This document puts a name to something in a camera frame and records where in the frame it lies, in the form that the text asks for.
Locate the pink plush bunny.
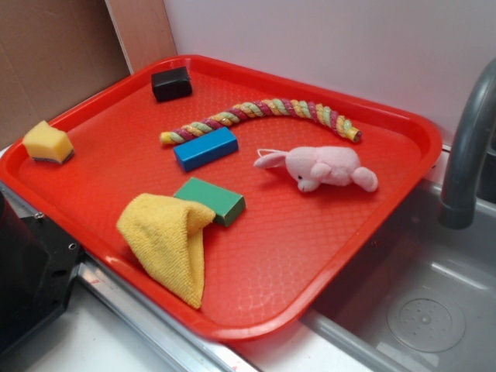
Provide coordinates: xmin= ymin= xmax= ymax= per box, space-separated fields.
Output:
xmin=253 ymin=146 xmax=379 ymax=193

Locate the red plastic tray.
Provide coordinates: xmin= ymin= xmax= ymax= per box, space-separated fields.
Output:
xmin=1 ymin=56 xmax=442 ymax=341

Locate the green rectangular block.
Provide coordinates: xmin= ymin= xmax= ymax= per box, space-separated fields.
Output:
xmin=174 ymin=177 xmax=246 ymax=227

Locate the blue rectangular block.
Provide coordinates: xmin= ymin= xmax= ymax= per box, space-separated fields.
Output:
xmin=174 ymin=128 xmax=239 ymax=172

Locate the yellow microfibre cloth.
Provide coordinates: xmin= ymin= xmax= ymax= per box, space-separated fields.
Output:
xmin=116 ymin=194 xmax=215 ymax=309

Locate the black rectangular block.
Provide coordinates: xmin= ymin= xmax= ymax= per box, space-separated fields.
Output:
xmin=151 ymin=67 xmax=193 ymax=102

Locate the grey metal sink basin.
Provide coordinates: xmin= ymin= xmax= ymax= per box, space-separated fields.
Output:
xmin=216 ymin=177 xmax=496 ymax=372

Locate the grey sink faucet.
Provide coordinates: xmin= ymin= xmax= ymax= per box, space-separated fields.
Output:
xmin=438 ymin=60 xmax=495 ymax=229

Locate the yellow sponge with dark base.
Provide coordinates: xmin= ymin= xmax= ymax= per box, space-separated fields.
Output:
xmin=22 ymin=121 xmax=74 ymax=164

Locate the brown cardboard panel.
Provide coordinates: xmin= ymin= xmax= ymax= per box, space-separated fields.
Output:
xmin=1 ymin=1 xmax=129 ymax=147

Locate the multicolour twisted rope toy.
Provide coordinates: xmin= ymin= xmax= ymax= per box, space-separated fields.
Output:
xmin=159 ymin=98 xmax=363 ymax=146

